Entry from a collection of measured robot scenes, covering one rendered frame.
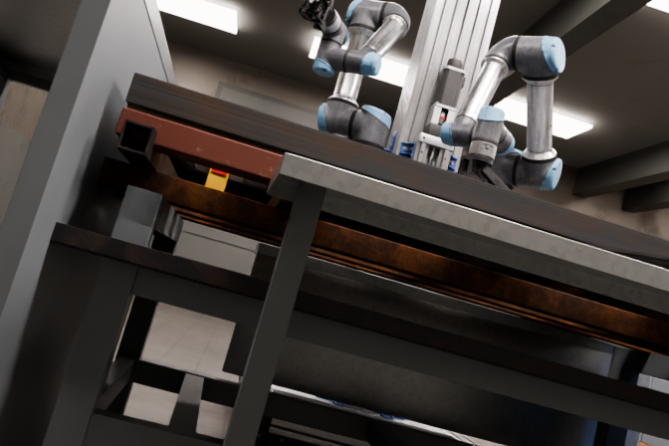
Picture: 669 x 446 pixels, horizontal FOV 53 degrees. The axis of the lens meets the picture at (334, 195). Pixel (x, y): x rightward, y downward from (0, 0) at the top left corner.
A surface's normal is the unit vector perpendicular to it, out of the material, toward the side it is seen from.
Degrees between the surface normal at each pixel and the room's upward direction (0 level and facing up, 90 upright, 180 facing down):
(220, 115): 90
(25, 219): 90
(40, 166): 90
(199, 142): 90
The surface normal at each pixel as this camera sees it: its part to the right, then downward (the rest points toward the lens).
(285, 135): 0.16, -0.11
